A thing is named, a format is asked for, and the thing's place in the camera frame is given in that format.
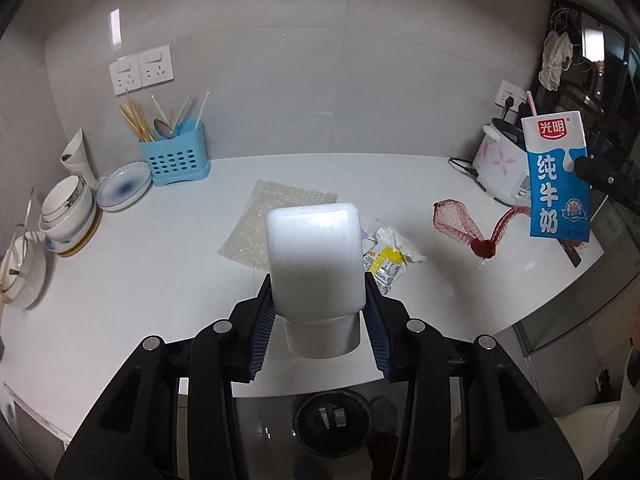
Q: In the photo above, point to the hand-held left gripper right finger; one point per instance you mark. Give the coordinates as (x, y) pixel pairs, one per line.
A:
(377, 335)

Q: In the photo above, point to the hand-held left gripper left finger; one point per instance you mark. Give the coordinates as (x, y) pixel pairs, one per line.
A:
(262, 330)

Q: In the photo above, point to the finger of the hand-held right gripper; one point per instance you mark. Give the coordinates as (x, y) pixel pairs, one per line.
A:
(572, 255)
(600, 172)

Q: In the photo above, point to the blue and white milk carton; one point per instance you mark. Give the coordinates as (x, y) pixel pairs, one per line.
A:
(555, 175)

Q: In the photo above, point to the yellow snack wrapper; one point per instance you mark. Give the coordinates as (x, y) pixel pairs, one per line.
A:
(385, 265)

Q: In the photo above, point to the white plastic bottle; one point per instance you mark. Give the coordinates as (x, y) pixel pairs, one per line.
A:
(312, 260)

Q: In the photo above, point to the green and white box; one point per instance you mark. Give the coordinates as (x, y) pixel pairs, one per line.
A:
(341, 416)

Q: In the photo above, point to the snack wrappers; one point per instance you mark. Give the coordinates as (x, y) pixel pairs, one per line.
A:
(395, 245)

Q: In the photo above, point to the clear bubble wrap sheet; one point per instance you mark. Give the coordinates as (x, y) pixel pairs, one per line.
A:
(250, 230)

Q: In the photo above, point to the black mesh trash bin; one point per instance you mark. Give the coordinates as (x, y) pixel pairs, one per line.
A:
(307, 440)

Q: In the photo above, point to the red mesh net bag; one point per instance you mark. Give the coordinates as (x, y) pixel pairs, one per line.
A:
(452, 220)

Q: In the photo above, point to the grey slipper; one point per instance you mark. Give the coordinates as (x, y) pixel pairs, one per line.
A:
(382, 412)

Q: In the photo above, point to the black metal rack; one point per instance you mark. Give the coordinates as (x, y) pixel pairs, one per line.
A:
(629, 85)

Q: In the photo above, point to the white floral rice cooker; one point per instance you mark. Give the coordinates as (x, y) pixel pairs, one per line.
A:
(500, 165)

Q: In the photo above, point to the black power plug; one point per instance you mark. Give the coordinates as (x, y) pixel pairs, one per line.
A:
(508, 110)

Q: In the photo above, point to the person's dark trousers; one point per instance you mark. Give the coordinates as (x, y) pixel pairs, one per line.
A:
(384, 455)

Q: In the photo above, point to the hanging beige cloth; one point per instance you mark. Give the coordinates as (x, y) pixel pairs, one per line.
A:
(556, 60)

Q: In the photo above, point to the white rounded object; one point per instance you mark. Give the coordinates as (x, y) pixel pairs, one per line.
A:
(600, 435)

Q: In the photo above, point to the blue plastic utensil holder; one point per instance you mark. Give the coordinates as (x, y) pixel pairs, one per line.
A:
(175, 160)

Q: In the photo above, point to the wooden coaster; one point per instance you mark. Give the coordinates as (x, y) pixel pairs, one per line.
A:
(90, 240)

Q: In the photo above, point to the blue patterned plate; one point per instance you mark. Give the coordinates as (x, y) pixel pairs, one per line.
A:
(124, 186)

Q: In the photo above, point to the white bowl with blue pattern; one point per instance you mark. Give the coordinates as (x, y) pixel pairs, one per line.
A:
(70, 235)

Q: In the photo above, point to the metal spoon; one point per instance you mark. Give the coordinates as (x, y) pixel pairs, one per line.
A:
(164, 129)

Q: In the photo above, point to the white chopstick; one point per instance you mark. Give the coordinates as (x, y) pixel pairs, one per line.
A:
(201, 110)

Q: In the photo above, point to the white ceramic bowl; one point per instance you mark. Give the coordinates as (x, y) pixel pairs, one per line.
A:
(67, 200)

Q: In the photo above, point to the white plate with dark rim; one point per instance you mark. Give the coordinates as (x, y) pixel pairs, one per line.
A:
(25, 275)

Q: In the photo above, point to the bundle of wooden chopsticks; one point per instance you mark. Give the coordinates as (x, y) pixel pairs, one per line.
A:
(137, 120)

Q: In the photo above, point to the white ceramic vase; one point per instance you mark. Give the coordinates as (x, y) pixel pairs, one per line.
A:
(77, 157)

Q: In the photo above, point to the white wall socket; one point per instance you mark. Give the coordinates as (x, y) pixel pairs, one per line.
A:
(510, 91)
(156, 66)
(125, 77)

